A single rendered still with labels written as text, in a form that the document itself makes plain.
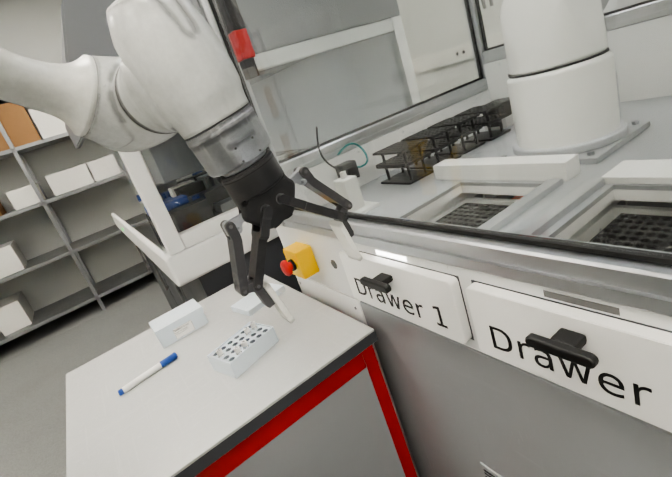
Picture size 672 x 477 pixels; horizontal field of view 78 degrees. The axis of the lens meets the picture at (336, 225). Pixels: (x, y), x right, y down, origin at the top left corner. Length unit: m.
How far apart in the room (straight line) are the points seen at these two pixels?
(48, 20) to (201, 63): 4.53
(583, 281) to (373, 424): 0.60
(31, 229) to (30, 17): 1.92
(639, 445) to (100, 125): 0.74
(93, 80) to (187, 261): 0.89
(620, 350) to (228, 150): 0.46
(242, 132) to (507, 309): 0.39
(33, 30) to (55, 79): 4.37
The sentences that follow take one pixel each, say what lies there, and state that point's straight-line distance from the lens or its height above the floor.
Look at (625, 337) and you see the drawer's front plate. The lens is 0.51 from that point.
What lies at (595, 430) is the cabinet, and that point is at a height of 0.75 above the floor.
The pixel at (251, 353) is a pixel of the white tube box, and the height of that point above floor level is 0.78.
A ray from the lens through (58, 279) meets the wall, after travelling 4.92.
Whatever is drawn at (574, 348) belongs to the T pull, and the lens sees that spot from 0.51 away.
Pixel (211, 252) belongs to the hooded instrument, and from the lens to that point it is 1.42.
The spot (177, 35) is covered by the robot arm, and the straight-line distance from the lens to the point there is 0.49.
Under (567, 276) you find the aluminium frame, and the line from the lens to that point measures 0.52.
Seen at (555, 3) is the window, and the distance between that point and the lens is 0.45.
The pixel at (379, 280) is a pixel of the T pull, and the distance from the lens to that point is 0.71.
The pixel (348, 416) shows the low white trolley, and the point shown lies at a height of 0.61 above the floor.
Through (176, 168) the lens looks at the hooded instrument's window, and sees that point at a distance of 1.39.
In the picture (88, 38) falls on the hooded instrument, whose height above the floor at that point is 1.54.
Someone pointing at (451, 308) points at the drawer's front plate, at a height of 0.88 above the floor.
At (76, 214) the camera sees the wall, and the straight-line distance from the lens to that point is 4.82.
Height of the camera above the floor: 1.23
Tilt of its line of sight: 18 degrees down
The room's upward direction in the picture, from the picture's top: 19 degrees counter-clockwise
